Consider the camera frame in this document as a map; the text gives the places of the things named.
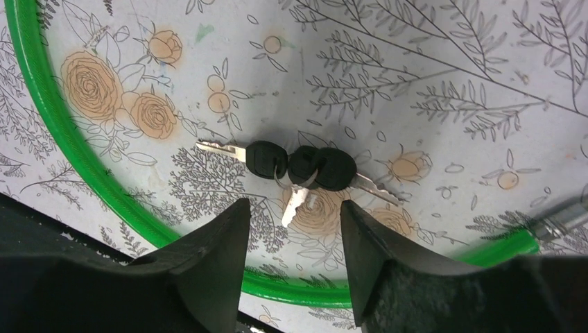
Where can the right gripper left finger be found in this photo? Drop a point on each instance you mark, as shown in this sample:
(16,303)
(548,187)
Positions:
(138,285)

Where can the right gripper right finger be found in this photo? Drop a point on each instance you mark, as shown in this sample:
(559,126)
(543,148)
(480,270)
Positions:
(397,285)

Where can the black headed keys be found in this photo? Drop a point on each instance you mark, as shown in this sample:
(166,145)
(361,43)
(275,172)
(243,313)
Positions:
(308,168)

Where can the floral table mat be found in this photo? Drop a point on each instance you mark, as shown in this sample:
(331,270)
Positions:
(367,92)

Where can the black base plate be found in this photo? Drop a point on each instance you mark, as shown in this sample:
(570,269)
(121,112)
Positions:
(46,230)

